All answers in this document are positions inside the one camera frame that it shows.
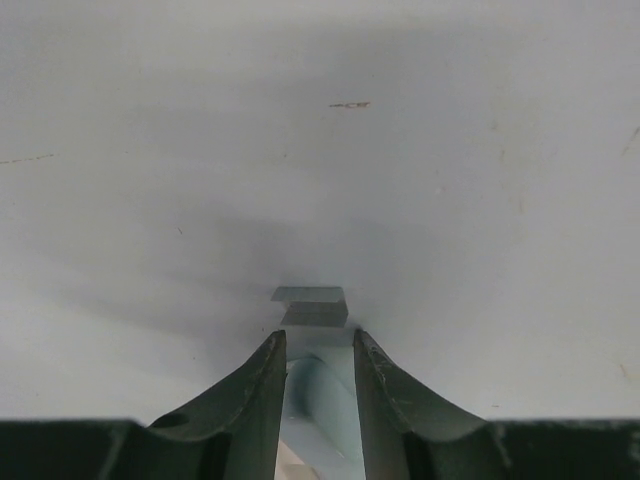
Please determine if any light blue stapler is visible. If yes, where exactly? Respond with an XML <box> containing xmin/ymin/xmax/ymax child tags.
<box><xmin>280</xmin><ymin>346</ymin><xmax>365</xmax><ymax>479</ymax></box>

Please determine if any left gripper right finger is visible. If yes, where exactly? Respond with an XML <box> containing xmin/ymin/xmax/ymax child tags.
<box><xmin>353</xmin><ymin>330</ymin><xmax>639</xmax><ymax>479</ymax></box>

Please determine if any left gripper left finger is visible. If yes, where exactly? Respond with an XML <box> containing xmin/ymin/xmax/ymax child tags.
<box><xmin>1</xmin><ymin>330</ymin><xmax>286</xmax><ymax>479</ymax></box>

